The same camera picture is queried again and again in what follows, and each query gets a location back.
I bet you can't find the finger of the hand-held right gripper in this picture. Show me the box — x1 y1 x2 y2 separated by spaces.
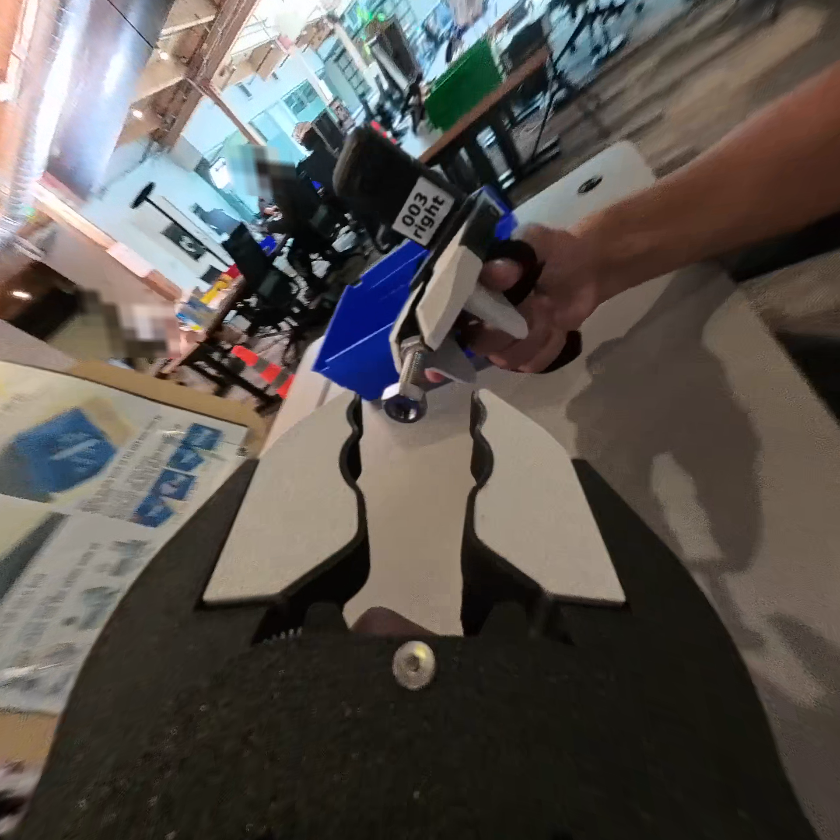
389 307 419 376
412 226 488 353

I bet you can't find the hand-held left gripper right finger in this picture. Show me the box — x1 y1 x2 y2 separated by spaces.
461 389 627 608

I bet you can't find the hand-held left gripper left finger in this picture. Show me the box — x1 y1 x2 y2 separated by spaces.
200 394 371 608

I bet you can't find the blue plastic bin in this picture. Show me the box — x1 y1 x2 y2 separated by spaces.
311 185 519 403

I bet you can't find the steel hex bolt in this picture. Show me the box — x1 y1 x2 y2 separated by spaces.
381 338 429 424

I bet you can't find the person's right forearm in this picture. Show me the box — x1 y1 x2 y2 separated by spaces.
577 62 840 298

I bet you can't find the person's right hand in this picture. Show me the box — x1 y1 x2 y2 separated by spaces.
423 223 611 386

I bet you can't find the green plastic bin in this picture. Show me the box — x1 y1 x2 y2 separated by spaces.
423 38 506 132

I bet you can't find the orange traffic cone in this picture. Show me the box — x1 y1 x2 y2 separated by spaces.
230 344 296 399

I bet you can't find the black office chair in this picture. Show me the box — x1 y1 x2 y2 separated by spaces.
220 223 311 343

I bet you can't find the instruction sheet on stand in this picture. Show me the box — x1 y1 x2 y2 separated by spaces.
0 357 266 765

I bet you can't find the wooden office desk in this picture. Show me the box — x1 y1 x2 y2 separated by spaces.
419 49 560 193

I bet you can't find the printed instruction sheet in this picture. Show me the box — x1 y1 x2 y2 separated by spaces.
0 364 250 714

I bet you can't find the silver ventilation duct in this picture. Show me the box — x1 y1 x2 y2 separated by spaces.
39 0 177 199

